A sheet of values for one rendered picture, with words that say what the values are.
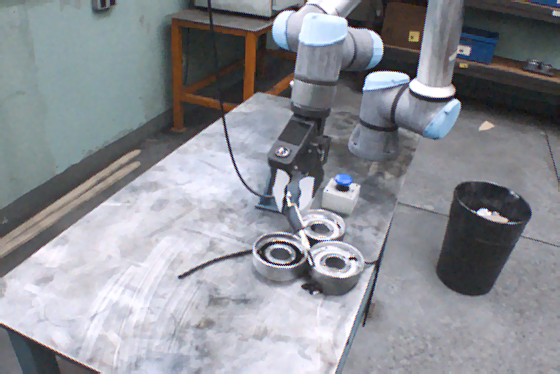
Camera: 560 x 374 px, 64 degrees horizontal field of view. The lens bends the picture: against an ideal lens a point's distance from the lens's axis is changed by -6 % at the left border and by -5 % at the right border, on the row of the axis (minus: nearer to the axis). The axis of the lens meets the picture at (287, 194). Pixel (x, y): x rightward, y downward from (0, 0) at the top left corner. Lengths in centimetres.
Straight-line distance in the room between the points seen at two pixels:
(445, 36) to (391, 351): 119
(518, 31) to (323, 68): 406
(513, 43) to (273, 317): 423
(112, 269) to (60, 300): 11
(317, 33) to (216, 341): 51
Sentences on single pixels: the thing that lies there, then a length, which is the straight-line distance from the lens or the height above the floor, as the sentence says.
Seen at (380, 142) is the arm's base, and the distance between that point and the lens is 132.
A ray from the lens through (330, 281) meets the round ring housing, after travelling 85.
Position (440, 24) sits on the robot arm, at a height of 120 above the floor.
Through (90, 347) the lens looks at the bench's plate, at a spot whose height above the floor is 80.
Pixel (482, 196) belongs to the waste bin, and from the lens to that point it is 227.
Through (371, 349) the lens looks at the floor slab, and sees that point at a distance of 187.
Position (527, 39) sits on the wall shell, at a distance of 479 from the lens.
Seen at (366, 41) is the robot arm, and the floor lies 120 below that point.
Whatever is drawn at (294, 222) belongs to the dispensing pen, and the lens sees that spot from 86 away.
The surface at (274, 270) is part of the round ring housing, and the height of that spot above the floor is 83.
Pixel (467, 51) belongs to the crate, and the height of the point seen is 53.
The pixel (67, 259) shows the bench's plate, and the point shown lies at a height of 80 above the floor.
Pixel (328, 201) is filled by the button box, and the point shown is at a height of 82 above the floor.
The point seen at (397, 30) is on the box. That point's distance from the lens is 429.
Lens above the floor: 139
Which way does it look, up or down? 32 degrees down
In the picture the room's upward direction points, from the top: 6 degrees clockwise
